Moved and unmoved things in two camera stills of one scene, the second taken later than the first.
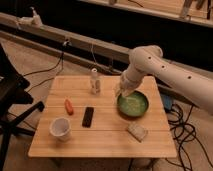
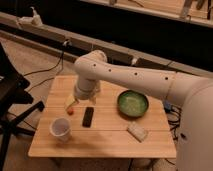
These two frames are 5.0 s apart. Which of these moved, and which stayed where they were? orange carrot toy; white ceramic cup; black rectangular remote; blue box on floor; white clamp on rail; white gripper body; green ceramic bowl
Moved: white gripper body
Stayed: white clamp on rail; white ceramic cup; orange carrot toy; blue box on floor; black rectangular remote; green ceramic bowl
